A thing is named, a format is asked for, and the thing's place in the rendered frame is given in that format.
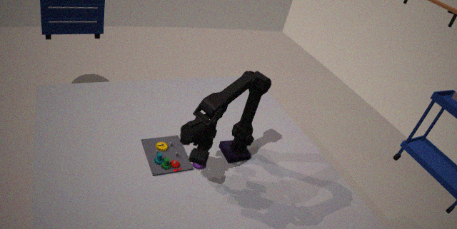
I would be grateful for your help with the purple gear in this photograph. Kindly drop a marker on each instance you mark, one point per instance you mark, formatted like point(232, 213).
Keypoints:
point(197, 166)

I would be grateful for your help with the red gear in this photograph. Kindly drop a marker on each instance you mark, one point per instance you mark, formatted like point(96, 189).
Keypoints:
point(174, 164)

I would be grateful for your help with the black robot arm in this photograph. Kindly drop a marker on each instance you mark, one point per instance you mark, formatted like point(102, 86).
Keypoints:
point(216, 104)

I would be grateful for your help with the yellow gear with black stripe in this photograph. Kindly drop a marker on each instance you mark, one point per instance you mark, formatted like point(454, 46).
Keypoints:
point(162, 147)

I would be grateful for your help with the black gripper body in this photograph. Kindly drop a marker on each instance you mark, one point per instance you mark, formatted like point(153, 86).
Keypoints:
point(200, 154)

